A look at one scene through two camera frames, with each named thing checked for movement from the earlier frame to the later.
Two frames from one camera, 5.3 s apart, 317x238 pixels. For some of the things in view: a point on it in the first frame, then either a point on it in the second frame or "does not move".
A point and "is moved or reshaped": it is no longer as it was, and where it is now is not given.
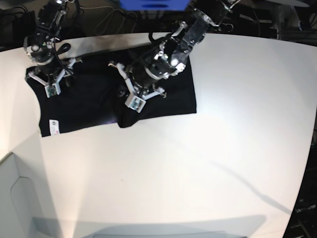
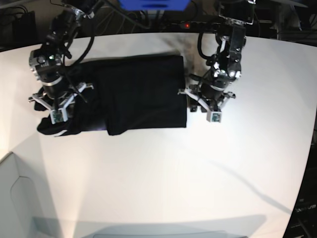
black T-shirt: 91,96 is moved or reshaped
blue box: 154,5 does not move
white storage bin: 22,213 does not move
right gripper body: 140,81 -> 211,98
